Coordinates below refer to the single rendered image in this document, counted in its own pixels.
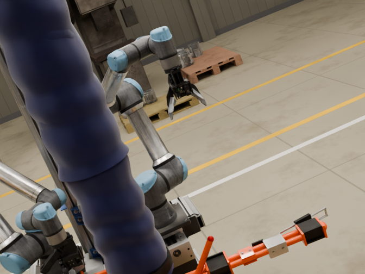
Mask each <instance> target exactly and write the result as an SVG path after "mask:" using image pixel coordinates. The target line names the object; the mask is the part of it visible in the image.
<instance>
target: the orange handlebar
mask: <svg viewBox="0 0 365 274"><path fill-rule="evenodd" d="M321 223H322V224H323V225H324V226H325V230H326V229H327V225H326V223H325V222H323V221H321ZM282 237H283V238H284V239H285V241H286V244H287V246H291V245H293V244H296V243H298V242H300V241H303V239H302V236H301V235H299V233H298V231H297V230H294V231H291V232H289V233H286V234H284V235H282ZM268 254H269V252H268V250H267V248H265V245H264V243H261V244H259V245H256V246H254V247H251V246H248V247H246V248H243V249H241V250H238V253H236V254H233V255H231V256H228V260H229V262H230V264H231V267H232V269H233V268H235V267H238V266H240V265H244V266H246V265H248V264H251V263H253V262H256V261H257V259H258V258H261V257H263V256H266V255H268ZM195 271H196V270H193V271H191V272H188V273H186V274H195ZM94 274H107V272H106V269H105V270H103V271H100V272H97V273H94ZM202 274H208V273H207V270H206V267H205V266H204V268H203V270H202Z"/></svg>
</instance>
